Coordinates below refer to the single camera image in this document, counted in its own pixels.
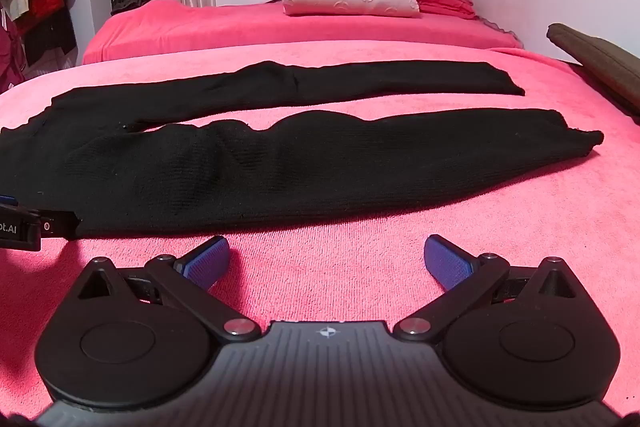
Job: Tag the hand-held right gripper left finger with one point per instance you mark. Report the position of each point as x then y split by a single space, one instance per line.
207 264

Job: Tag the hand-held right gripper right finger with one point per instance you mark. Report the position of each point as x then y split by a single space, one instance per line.
445 259

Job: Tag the bed with pink sheet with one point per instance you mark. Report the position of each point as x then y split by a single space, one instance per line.
250 27

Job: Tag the brown cushion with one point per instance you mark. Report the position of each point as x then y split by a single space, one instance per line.
600 54

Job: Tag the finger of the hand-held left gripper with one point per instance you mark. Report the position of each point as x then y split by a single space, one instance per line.
57 224

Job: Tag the black pants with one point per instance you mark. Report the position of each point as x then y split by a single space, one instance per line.
280 167

